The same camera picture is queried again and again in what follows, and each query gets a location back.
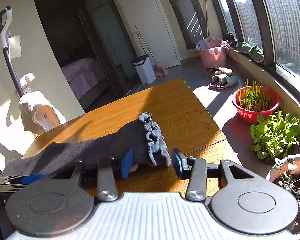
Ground pink plastic bucket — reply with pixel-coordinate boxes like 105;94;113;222
196;37;230;69

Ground cream towel on chair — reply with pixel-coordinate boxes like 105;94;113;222
19;91;66;135

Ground broom handle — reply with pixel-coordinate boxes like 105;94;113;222
134;24;159;67

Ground pink dustpan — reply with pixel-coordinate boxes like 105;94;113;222
154;65;168;77

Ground green potted plant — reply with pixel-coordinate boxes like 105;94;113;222
249;46;264;63
237;42;252;54

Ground green potted plant far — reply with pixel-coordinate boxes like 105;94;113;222
237;42;252;54

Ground green potted plant near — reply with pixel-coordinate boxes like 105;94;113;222
249;46;264;63

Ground leafy green plant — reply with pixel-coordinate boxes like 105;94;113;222
250;111;299;161

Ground white trash bin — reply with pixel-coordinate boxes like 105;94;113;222
133;54;156;85

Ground dark grey knit pants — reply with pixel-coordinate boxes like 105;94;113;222
1;113;172;177

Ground pink bed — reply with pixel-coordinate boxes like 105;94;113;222
61;57;106;100

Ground slippers on floor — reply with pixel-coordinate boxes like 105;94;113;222
205;66;238;90

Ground white pot with plant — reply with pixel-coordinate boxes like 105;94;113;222
266;154;300;238

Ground red basin with grass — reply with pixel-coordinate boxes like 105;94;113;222
232;82;280;124

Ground white black vacuum handle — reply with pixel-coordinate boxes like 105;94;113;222
0;6;24;97

